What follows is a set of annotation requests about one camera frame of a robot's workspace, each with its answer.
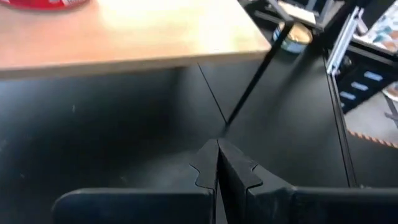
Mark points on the red label seafood can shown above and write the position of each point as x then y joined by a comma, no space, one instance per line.
37,3

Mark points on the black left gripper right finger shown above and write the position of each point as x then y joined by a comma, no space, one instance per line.
280,205

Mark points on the aluminium frame post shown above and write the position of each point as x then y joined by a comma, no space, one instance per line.
343,43

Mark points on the blue label seafood can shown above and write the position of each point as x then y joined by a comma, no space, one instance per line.
300,35

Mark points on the colourful patterned cloth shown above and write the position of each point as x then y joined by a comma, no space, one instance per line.
385,31

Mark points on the orange striped floor tape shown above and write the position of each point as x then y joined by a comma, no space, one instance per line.
373,140

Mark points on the black cabinet with labels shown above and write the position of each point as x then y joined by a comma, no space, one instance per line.
382,90

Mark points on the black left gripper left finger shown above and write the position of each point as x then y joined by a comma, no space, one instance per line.
140,205

